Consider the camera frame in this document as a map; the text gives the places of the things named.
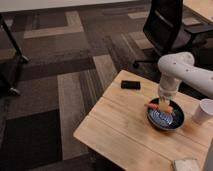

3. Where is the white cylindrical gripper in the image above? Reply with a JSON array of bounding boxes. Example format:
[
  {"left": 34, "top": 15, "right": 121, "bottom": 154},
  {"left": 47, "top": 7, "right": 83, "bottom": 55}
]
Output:
[{"left": 158, "top": 75, "right": 181, "bottom": 112}]

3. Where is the orange-red chili pepper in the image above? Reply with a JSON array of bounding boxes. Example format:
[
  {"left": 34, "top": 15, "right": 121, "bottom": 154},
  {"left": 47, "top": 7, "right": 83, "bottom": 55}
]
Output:
[{"left": 144, "top": 103, "right": 173, "bottom": 113}]

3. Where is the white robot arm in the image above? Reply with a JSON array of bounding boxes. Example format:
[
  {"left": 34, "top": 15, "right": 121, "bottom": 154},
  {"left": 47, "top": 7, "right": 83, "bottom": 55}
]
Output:
[{"left": 157, "top": 52, "right": 213, "bottom": 108}]

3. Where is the dark blue ceramic bowl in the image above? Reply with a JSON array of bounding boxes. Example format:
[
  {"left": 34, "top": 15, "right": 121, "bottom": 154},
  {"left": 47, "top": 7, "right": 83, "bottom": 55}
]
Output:
[{"left": 146, "top": 98, "right": 185, "bottom": 130}]

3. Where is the black rectangular phone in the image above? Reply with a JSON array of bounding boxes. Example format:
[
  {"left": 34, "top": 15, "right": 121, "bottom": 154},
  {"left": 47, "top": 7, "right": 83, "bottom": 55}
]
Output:
[{"left": 121, "top": 80, "right": 141, "bottom": 90}]

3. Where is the white paper cup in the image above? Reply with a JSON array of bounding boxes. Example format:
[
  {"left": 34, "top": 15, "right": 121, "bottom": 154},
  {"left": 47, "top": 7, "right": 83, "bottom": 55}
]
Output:
[{"left": 192, "top": 99, "right": 213, "bottom": 125}]

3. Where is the beige sponge block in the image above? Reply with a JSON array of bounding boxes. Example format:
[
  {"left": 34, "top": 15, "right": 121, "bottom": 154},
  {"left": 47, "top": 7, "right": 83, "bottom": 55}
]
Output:
[{"left": 173, "top": 159, "right": 200, "bottom": 171}]

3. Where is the black office chair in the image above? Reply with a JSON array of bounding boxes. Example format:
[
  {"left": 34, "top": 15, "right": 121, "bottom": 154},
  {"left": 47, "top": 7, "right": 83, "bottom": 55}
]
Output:
[{"left": 133, "top": 0, "right": 213, "bottom": 69}]

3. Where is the light wooden desk corner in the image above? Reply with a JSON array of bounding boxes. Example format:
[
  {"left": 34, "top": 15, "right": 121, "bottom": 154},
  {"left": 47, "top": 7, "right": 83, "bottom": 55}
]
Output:
[{"left": 183, "top": 0, "right": 213, "bottom": 23}]

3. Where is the black rolling stand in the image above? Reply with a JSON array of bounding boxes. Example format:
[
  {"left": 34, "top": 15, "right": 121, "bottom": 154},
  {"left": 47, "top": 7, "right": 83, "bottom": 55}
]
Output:
[{"left": 0, "top": 13, "right": 29, "bottom": 95}]

